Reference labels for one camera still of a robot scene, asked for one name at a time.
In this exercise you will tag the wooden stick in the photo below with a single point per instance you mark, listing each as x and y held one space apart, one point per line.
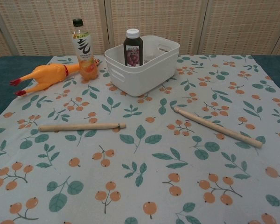
81 126
217 126

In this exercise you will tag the white plastic storage basket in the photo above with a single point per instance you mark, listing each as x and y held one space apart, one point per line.
140 74

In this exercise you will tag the fruit and leaf print tablecloth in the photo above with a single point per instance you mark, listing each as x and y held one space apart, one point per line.
140 163

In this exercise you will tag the dark grape juice bottle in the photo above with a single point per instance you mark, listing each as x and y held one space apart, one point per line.
133 52

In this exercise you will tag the orange drink plastic bottle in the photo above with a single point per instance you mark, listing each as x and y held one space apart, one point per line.
85 56

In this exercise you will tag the woven folding screen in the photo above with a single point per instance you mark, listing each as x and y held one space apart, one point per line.
140 25

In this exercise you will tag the yellow rubber chicken toy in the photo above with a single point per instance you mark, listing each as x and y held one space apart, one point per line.
44 75

